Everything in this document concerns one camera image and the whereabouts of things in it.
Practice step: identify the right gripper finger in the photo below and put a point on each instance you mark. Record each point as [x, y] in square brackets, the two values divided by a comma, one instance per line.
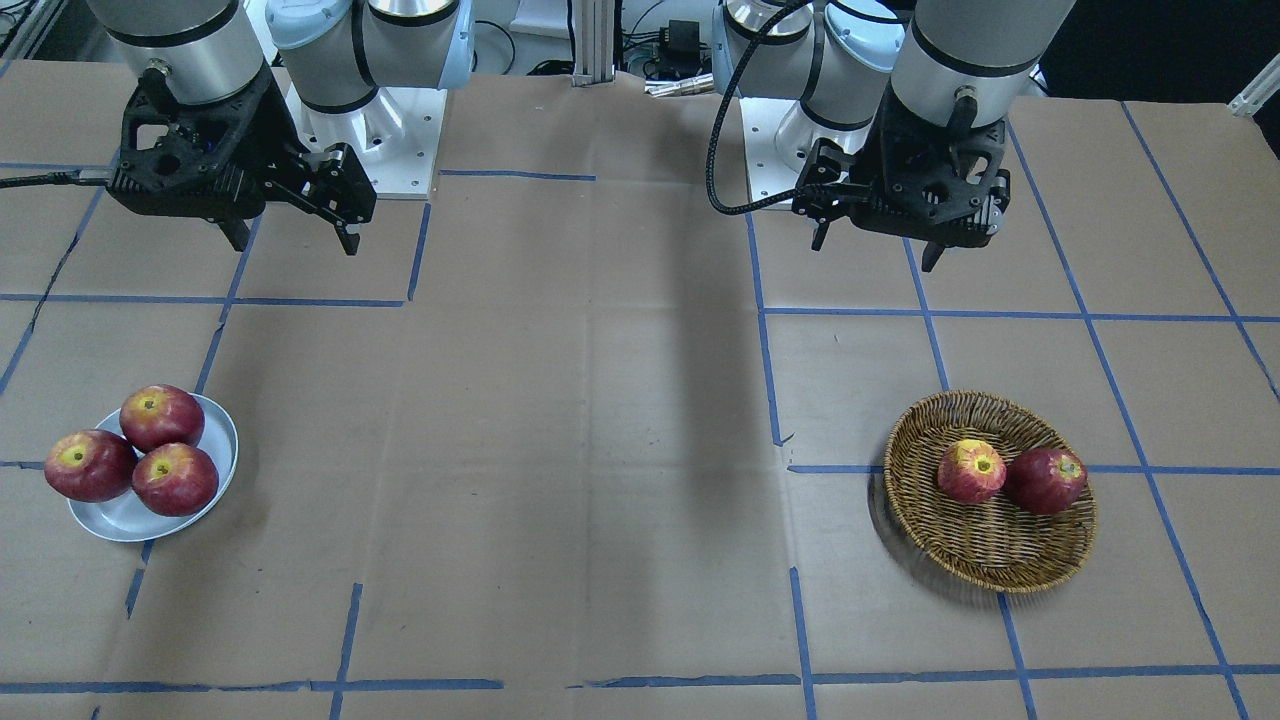
[237, 231]
[349, 237]

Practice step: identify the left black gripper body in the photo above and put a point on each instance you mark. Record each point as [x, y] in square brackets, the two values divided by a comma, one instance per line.
[829, 163]

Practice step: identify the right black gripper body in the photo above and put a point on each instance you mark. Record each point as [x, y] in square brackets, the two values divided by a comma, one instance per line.
[281, 150]

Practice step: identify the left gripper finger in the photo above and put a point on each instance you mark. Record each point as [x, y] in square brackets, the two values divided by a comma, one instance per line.
[820, 232]
[931, 254]

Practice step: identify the red yellow apple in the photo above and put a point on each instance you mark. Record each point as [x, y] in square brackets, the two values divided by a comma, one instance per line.
[971, 471]

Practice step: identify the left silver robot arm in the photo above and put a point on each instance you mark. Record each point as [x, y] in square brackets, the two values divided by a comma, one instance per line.
[837, 58]

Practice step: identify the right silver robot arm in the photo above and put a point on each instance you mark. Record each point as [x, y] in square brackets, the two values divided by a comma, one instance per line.
[338, 54]

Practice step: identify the red apple plate top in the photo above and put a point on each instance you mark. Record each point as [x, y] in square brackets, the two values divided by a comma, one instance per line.
[160, 414]

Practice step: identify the red apple plate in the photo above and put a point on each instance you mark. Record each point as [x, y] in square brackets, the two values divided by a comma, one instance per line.
[175, 480]
[91, 465]
[160, 414]

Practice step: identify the dark red apple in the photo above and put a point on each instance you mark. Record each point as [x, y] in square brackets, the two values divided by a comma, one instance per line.
[1045, 480]

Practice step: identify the red apple plate front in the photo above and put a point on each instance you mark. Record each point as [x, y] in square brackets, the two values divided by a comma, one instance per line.
[175, 480]

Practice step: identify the brown wicker basket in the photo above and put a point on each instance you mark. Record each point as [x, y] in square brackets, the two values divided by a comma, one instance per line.
[995, 544]

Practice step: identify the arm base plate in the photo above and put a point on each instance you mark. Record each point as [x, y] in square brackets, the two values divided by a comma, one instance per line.
[410, 140]
[777, 137]

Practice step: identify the aluminium frame post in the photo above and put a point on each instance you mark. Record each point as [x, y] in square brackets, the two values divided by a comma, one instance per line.
[593, 35]

